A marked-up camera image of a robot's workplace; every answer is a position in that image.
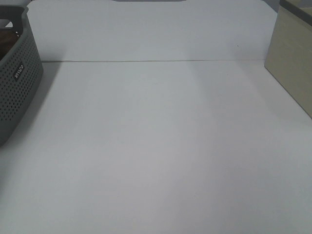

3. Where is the brown towel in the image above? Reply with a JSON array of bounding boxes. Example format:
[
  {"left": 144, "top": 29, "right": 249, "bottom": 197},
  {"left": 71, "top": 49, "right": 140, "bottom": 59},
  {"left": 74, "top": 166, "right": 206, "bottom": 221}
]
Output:
[{"left": 0, "top": 30, "right": 19, "bottom": 59}]

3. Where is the grey perforated plastic basket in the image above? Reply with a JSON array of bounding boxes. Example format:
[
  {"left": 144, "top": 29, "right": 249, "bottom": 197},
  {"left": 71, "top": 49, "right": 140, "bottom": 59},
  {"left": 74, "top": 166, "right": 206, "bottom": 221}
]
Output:
[{"left": 0, "top": 5, "right": 43, "bottom": 145}]

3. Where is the beige fabric storage box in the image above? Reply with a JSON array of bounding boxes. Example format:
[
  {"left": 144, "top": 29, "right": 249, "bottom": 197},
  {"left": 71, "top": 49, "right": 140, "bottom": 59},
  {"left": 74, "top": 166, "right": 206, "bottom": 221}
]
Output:
[{"left": 264, "top": 0, "right": 312, "bottom": 116}]

